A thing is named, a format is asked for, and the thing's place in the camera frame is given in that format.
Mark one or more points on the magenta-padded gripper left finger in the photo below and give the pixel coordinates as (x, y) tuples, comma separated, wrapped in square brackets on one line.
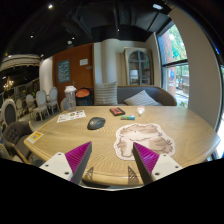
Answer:
[(63, 165)]

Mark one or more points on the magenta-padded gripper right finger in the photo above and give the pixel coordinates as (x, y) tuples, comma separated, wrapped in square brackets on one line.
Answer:
[(160, 166)]

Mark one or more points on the dark grey computer mouse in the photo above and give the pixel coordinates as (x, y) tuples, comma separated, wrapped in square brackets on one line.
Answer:
[(96, 123)]

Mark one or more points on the fluffy cat shaped mouse pad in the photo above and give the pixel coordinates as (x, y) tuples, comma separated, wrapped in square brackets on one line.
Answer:
[(143, 140)]

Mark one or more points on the yellow square sticker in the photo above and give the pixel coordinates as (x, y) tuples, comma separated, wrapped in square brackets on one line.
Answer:
[(35, 137)]

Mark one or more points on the white printed sticker sheet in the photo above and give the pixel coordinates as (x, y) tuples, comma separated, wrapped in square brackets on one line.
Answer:
[(71, 116)]

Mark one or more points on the grey tufted chair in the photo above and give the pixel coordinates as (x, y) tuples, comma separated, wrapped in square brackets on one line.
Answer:
[(15, 133)]

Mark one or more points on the small clear bottle orange label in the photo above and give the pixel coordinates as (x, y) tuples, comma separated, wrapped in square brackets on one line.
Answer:
[(141, 111)]

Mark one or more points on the small green pack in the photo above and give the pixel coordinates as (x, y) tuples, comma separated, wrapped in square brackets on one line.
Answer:
[(128, 117)]

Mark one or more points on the clear shaker bottle white lid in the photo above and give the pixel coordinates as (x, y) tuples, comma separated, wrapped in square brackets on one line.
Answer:
[(70, 99)]

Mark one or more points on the group of white chairs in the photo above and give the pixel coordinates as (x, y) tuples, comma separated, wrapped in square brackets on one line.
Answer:
[(41, 101)]

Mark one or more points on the black and red box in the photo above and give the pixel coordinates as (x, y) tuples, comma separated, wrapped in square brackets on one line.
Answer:
[(117, 111)]

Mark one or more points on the flat-lying striped cushion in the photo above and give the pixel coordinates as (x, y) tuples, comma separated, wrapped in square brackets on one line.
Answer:
[(141, 99)]

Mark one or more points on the black and orange bag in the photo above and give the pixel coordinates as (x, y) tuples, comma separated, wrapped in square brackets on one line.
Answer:
[(83, 96)]

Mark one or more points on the grey curved sofa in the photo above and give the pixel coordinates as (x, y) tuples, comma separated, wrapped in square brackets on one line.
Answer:
[(163, 95)]

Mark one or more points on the upright striped cushion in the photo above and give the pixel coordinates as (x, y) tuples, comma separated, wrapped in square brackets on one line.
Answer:
[(105, 94)]

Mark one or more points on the orange wooden door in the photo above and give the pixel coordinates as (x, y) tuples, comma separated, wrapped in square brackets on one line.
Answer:
[(81, 75)]

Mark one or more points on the blue poster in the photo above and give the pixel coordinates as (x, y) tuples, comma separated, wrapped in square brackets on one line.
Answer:
[(64, 71)]

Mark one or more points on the chandelier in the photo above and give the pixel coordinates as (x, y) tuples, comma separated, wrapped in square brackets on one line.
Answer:
[(8, 84)]

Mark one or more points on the arched glass-door cabinet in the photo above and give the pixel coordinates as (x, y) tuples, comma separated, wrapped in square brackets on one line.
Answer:
[(139, 66)]

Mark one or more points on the large black-framed window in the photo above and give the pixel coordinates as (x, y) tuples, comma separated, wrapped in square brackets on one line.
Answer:
[(175, 63)]

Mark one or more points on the small white sign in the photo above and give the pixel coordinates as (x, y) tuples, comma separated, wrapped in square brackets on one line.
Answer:
[(83, 62)]

